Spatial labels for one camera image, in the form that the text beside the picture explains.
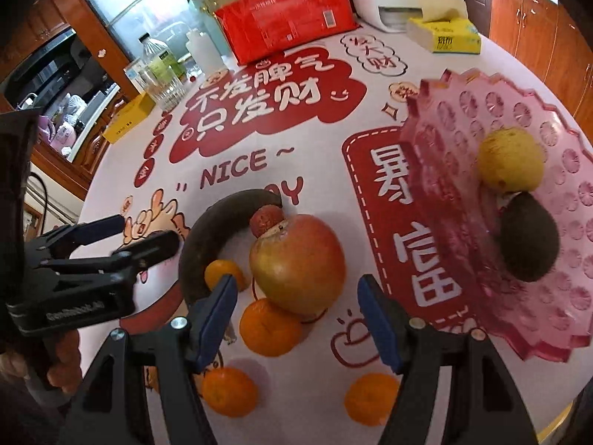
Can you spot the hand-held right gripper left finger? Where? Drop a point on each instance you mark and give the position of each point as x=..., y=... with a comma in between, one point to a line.
x=217, y=320

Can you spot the pink plastic plate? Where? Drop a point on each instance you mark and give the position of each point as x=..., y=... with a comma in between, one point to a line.
x=463, y=116

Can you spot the dark green avocado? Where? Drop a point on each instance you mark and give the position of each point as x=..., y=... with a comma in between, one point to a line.
x=530, y=241

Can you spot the red yellow apple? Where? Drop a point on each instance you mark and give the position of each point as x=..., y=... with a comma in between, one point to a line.
x=296, y=264

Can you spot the red tissue pack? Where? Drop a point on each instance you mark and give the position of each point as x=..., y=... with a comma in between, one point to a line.
x=287, y=14

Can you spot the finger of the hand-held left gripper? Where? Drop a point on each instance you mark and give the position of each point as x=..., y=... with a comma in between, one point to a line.
x=104, y=229
x=153, y=245

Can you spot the person's left hand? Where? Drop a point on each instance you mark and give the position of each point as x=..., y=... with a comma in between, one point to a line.
x=65, y=361

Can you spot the wooden kitchen cabinet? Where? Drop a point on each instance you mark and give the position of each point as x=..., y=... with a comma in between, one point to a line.
x=60, y=167

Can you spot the flat yellow box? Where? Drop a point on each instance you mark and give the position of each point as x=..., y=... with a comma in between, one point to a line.
x=127, y=118

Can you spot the small red hawthorn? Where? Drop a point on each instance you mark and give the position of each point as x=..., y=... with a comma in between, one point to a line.
x=265, y=221

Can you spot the red printed tablecloth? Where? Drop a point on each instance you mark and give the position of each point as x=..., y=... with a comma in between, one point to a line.
x=324, y=157

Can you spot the white blue carton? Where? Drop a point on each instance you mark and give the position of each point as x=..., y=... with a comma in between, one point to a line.
x=134, y=76

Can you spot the wooden wall cabinet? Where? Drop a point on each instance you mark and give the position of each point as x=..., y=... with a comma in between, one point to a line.
x=523, y=14

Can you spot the orange tangerine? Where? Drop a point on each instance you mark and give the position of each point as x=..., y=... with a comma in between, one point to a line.
x=268, y=331
x=217, y=273
x=229, y=391
x=368, y=401

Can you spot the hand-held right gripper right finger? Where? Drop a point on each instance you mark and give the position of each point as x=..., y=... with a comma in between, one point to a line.
x=377, y=324

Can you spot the yellow tissue box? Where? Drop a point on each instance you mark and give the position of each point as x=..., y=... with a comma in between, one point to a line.
x=454, y=39

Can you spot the pink kettle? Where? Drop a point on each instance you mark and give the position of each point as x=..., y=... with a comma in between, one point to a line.
x=58, y=132

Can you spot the clear plastic bottle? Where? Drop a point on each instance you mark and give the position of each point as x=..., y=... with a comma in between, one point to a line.
x=162, y=69

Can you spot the white plastic bottle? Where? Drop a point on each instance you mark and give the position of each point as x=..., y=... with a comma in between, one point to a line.
x=204, y=53

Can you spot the yellow pear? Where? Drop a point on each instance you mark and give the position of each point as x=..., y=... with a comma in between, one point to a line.
x=509, y=160

